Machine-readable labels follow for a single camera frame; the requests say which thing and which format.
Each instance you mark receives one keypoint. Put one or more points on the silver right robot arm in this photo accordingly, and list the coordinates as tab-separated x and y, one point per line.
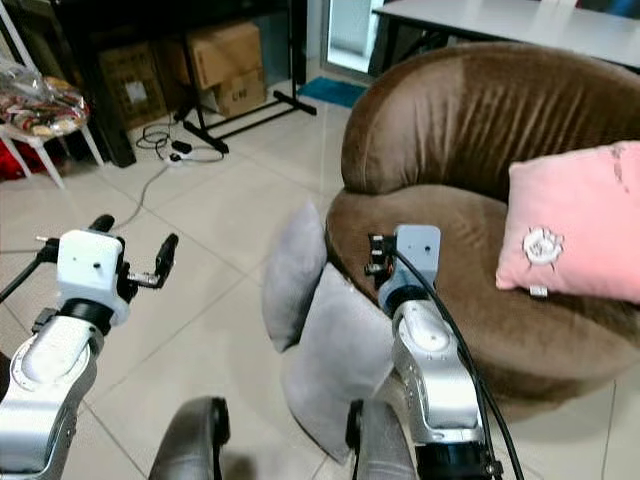
435	385

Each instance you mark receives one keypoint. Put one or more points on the pink pillow with white patch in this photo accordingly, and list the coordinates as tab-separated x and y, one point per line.
570	200

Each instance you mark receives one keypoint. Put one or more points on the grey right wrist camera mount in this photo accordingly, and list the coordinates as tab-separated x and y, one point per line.
418	250

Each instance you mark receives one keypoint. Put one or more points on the small printed cardboard box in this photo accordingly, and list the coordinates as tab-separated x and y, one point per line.
242	94

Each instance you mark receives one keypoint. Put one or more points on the black and white power strip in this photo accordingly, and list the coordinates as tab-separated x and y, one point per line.
182	147

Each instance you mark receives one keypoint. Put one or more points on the grey square pillow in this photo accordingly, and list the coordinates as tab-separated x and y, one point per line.
335	360
290	270

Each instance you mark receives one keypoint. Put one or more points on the large plain cardboard box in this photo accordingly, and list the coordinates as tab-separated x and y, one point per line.
225	52

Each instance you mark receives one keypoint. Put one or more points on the clear plastic bag of goods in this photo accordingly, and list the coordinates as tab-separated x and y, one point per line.
40	105

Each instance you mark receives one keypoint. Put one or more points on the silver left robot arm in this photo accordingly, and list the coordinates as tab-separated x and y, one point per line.
42	390

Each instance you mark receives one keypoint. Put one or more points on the white plastic stool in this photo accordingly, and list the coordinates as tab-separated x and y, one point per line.
57	160

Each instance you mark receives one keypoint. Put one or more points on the grey robot leg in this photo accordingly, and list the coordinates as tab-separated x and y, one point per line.
380	450
185	445

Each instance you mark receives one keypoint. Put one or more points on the red bag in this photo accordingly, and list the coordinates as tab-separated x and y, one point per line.
15	160

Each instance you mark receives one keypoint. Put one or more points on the glass door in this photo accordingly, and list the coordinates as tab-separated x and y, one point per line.
350	30

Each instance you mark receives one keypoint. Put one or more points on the blue floor mat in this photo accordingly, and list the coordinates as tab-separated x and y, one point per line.
330	92

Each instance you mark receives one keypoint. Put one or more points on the brown round velvet sofa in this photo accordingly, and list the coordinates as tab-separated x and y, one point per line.
440	120

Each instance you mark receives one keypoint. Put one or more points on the cardboard box with white label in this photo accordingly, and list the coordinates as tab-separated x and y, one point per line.
132	88

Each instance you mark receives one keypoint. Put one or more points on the grey left robot leg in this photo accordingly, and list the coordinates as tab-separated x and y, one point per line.
185	445

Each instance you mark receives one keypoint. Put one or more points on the grey right robot leg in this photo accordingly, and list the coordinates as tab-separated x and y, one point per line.
380	450

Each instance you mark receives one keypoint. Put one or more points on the grey table with black legs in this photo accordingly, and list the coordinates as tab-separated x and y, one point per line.
510	25

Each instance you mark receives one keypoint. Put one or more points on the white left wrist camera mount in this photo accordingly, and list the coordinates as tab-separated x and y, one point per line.
90	265

